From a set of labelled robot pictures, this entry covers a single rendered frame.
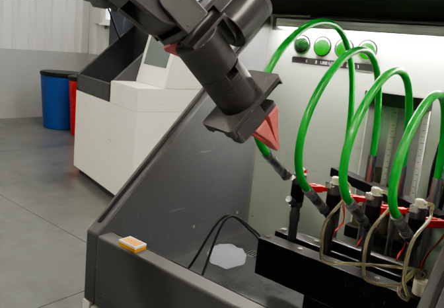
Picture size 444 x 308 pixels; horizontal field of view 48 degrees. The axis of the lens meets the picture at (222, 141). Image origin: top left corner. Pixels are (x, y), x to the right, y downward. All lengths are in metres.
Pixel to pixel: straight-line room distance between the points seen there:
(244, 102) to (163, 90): 3.23
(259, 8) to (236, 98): 0.11
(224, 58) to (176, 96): 3.32
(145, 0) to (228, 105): 0.16
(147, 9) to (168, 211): 0.73
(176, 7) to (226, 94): 0.12
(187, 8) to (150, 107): 3.26
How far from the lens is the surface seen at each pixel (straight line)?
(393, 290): 0.94
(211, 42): 0.58
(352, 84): 1.15
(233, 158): 1.35
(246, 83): 0.61
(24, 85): 7.95
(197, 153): 1.23
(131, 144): 3.86
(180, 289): 0.93
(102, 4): 0.82
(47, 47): 8.13
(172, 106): 3.90
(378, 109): 1.09
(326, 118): 1.30
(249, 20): 0.61
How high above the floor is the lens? 1.37
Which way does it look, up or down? 11 degrees down
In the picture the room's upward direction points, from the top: 5 degrees clockwise
